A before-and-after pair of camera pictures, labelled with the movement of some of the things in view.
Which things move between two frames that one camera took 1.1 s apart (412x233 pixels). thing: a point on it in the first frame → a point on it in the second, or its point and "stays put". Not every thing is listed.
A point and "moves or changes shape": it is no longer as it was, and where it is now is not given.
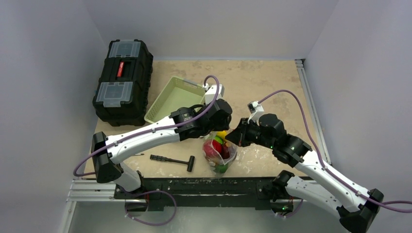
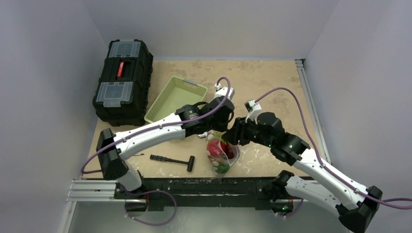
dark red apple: x=225 y=152 moves or changes shape
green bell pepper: x=221 y=168 stays put
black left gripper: x=223 y=126 stays put
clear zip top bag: x=219 y=152 stays put
